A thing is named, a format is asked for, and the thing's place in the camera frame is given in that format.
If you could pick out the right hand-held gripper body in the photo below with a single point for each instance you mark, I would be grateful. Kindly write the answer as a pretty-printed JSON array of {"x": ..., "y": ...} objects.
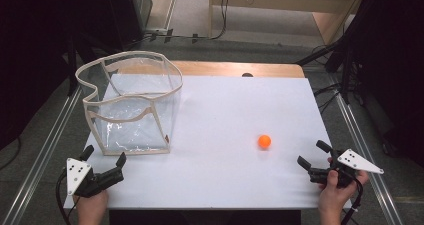
[{"x": 356, "y": 162}]

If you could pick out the light wooden furniture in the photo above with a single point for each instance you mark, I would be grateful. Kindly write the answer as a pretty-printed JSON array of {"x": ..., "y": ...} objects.
[{"x": 286, "y": 5}]

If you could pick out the black stand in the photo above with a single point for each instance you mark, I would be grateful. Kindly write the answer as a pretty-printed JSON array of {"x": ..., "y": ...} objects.
[
  {"x": 340, "y": 51},
  {"x": 71, "y": 65}
]

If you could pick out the white board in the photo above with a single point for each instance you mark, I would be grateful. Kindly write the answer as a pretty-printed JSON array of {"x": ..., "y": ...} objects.
[{"x": 226, "y": 125}]

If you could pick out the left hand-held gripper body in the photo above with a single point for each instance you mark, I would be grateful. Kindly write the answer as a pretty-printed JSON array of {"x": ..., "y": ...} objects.
[{"x": 77, "y": 175}]

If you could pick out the person's left hand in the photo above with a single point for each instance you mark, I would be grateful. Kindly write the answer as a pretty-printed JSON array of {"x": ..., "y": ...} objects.
[{"x": 91, "y": 203}]

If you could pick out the wooden table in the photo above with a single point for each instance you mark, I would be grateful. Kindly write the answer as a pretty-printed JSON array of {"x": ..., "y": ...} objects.
[{"x": 216, "y": 68}]

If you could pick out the metal floor rail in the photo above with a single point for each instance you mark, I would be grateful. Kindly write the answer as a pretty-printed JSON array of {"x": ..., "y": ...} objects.
[
  {"x": 370, "y": 165},
  {"x": 43, "y": 151}
]

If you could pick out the dark curtain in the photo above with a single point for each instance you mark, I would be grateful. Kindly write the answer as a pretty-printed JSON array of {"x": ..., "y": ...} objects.
[
  {"x": 396, "y": 68},
  {"x": 30, "y": 51}
]

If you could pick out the clear plastic bag beige trim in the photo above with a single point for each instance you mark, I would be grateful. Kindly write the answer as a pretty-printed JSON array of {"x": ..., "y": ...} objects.
[{"x": 133, "y": 101}]

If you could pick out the orange ball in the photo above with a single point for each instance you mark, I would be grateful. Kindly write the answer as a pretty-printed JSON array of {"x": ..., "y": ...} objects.
[{"x": 264, "y": 141}]

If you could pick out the person's right hand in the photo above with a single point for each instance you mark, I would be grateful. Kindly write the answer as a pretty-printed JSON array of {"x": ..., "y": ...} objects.
[{"x": 335, "y": 195}]

